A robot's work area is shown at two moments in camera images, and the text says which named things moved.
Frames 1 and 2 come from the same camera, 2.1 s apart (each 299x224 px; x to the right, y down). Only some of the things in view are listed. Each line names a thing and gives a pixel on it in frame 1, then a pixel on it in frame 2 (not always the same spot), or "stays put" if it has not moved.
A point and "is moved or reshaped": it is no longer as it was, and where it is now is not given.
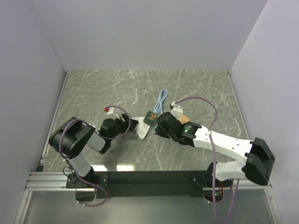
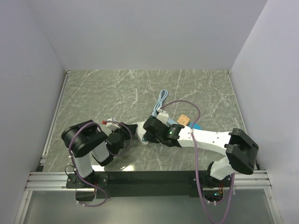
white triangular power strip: x=141 y=129 is moved or reshaped
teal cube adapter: x=154 y=130 is moved or reshaped
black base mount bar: x=144 y=184 stays put
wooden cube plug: x=183 y=119 stays put
